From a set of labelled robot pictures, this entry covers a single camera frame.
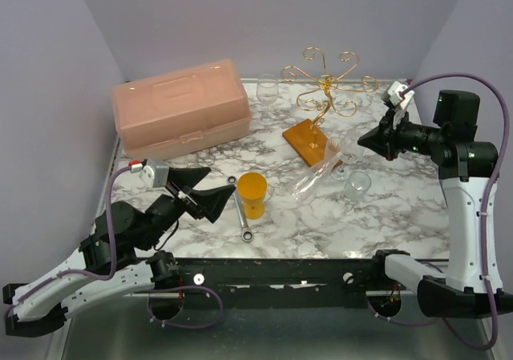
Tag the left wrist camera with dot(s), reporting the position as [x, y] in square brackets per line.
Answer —
[154, 174]

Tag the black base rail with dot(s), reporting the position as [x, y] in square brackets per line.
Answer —
[229, 283]

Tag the silver ratchet wrench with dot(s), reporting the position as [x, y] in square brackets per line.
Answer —
[246, 233]

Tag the clear wine glass right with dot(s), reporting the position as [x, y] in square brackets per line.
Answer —
[351, 153]

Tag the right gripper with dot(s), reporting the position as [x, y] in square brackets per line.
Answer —
[383, 138]

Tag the ribbed clear champagne flute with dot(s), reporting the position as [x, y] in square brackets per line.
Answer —
[311, 179]

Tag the clear wine glass back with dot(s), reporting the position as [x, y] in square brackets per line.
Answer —
[267, 91]

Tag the clear wine glass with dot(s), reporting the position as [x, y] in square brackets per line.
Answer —
[267, 91]
[351, 153]

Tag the pink plastic storage box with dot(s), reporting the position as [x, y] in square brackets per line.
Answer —
[174, 114]

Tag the gold wire glass rack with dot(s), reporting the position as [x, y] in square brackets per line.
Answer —
[306, 138]

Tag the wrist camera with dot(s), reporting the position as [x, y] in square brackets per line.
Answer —
[397, 96]
[154, 174]

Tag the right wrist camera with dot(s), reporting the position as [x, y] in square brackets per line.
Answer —
[397, 96]

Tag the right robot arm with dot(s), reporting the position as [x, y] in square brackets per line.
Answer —
[471, 286]

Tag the short clear goblet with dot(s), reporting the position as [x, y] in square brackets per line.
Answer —
[357, 185]

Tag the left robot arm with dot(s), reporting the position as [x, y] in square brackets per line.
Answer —
[106, 264]

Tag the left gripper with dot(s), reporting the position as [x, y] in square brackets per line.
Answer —
[211, 202]

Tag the yellow plastic wine glass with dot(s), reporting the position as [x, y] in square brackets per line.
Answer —
[252, 188]

